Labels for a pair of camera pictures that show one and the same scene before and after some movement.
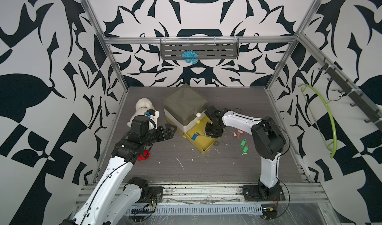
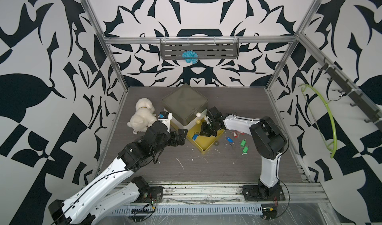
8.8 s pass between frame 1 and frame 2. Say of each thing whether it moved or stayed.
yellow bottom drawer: stayed
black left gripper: moved
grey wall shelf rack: stayed
